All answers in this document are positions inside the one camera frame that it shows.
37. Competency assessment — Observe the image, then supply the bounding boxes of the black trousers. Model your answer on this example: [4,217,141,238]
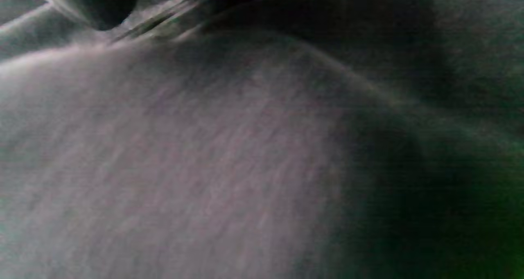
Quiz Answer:
[0,0,524,279]

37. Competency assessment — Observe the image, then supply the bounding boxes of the person's right hand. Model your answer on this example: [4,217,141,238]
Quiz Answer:
[33,0,320,31]

